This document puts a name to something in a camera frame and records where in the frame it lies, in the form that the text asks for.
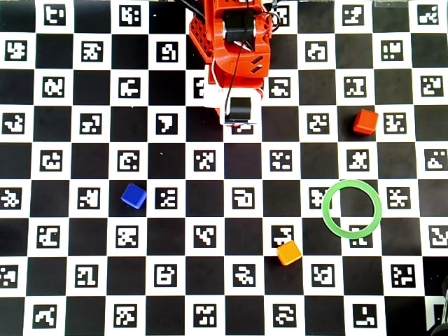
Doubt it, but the blue cube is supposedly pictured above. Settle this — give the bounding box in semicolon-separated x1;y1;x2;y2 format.
120;182;148;211

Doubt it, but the orange cube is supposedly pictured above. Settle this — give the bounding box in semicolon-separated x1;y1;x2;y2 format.
276;239;303;267

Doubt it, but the red cube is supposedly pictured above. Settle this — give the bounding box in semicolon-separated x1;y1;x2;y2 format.
352;108;380;136

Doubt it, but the black white marker checkerboard mat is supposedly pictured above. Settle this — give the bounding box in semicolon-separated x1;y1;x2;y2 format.
0;0;448;336

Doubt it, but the clear adhesive tape strip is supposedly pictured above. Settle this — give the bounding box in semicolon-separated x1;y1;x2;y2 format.
372;0;414;9

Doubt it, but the white mounted wrist camera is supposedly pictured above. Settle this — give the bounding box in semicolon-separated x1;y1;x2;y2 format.
202;85;263;127

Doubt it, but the thin black camera cable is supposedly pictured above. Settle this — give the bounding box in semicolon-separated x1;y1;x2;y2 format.
223;0;251;116

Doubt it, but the green flat ring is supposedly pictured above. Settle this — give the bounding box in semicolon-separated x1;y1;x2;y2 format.
321;178;384;240

